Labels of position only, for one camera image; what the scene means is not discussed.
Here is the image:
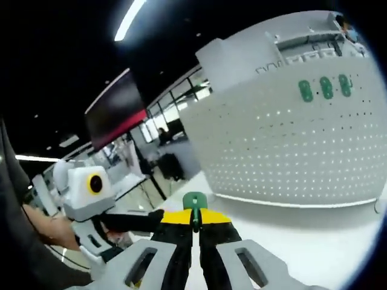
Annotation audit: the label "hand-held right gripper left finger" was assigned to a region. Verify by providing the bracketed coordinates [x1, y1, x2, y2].
[90, 208, 196, 290]

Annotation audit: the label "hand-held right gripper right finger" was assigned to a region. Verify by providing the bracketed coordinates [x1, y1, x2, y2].
[198, 207, 306, 290]

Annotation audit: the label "white perforated mounting plate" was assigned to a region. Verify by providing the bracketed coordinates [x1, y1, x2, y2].
[180, 56, 384, 214]

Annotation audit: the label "person's left hand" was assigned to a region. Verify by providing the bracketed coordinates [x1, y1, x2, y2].
[41, 213, 81, 251]

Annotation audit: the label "white table black legs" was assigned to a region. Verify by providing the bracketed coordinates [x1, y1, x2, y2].
[114, 172, 170, 212]

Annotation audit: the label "black office chair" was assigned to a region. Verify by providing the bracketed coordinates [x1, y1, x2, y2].
[158, 152, 186, 182]

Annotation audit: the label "person's dark shirt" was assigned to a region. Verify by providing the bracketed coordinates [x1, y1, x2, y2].
[0, 117, 91, 288]

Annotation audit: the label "dark hanging screen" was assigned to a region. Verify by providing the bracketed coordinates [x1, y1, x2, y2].
[84, 68, 149, 150]

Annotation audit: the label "ceiling light strip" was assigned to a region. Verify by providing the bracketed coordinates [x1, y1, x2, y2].
[114, 0, 148, 42]

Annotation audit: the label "row of white storage bins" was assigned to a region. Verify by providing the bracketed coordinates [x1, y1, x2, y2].
[287, 50, 339, 64]

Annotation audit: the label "metal shelf rack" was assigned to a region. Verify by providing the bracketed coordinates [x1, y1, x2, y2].
[264, 18, 371, 66]

